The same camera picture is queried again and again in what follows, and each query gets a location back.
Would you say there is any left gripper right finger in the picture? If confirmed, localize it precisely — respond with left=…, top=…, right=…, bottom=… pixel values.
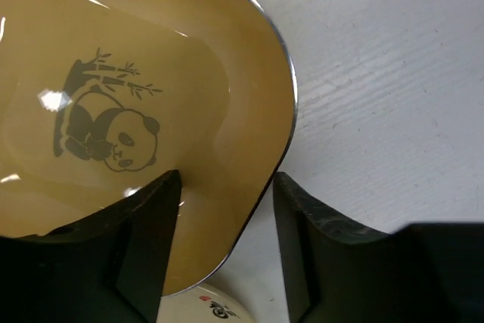
left=273, top=172, right=483, bottom=322

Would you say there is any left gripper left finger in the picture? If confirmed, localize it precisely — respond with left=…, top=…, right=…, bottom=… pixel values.
left=1, top=170, right=182, bottom=322

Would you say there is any yellow square panda dish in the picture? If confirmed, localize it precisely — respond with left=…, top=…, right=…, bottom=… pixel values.
left=1, top=0, right=297, bottom=295

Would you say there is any beige patterned small plate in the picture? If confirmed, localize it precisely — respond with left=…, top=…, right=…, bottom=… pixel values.
left=157, top=283, right=256, bottom=323

